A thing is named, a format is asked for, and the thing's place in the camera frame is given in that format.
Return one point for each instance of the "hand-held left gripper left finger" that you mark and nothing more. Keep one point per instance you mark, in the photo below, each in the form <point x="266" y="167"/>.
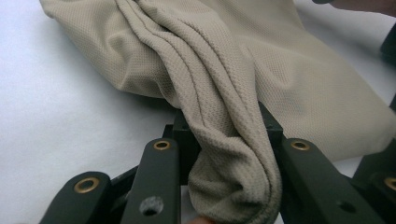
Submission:
<point x="158" y="180"/>

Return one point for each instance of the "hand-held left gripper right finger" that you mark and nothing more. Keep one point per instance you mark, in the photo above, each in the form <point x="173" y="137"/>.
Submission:
<point x="311" y="177"/>

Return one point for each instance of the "white table mat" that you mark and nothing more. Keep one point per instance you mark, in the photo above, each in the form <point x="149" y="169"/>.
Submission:
<point x="62" y="124"/>

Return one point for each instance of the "beige pants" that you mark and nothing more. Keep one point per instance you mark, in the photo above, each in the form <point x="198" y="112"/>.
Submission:
<point x="233" y="77"/>

